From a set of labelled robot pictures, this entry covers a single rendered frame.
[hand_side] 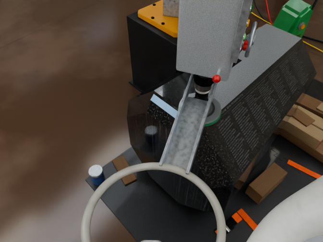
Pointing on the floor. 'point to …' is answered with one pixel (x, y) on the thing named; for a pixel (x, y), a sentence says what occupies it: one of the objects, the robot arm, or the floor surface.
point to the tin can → (96, 175)
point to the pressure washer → (294, 17)
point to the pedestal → (150, 53)
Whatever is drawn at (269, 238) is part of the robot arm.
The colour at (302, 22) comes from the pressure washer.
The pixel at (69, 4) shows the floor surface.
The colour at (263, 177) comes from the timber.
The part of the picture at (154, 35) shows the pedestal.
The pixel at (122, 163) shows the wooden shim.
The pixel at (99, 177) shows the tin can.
